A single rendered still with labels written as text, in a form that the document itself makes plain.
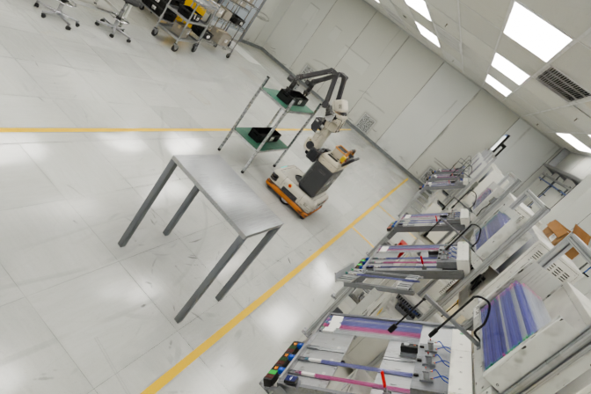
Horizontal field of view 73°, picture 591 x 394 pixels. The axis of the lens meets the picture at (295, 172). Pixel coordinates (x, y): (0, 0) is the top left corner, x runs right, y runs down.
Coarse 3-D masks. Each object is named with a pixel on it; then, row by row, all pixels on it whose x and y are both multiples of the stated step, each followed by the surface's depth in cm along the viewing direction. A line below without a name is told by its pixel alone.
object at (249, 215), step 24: (168, 168) 247; (192, 168) 246; (216, 168) 266; (192, 192) 293; (216, 192) 242; (240, 192) 260; (240, 216) 236; (264, 216) 254; (120, 240) 270; (240, 240) 225; (264, 240) 266; (216, 264) 234
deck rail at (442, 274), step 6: (378, 270) 293; (384, 270) 291; (390, 270) 290; (396, 270) 288; (402, 270) 286; (408, 270) 285; (414, 270) 283; (420, 270) 281; (426, 270) 280; (432, 270) 278; (438, 270) 277; (444, 270) 275; (450, 270) 274; (456, 270) 272; (462, 270) 271; (390, 276) 290; (396, 276) 288; (402, 276) 287; (426, 276) 280; (432, 276) 278; (438, 276) 277; (444, 276) 275; (450, 276) 274; (456, 276) 272; (462, 276) 271
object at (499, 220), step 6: (498, 216) 295; (504, 216) 292; (492, 222) 296; (498, 222) 282; (504, 222) 270; (486, 228) 297; (492, 228) 282; (498, 228) 269; (480, 234) 298; (486, 234) 282; (492, 234) 269; (480, 240) 283; (486, 240) 269; (480, 246) 270
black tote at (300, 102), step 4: (280, 92) 467; (284, 92) 465; (292, 92) 500; (296, 92) 512; (300, 92) 517; (280, 96) 467; (284, 96) 465; (288, 96) 463; (292, 96) 509; (296, 96) 520; (300, 96) 518; (284, 100) 466; (288, 100) 464; (296, 100) 482; (300, 100) 492; (304, 100) 504; (308, 100) 515; (288, 104) 470; (296, 104) 491; (300, 104) 501; (304, 104) 514
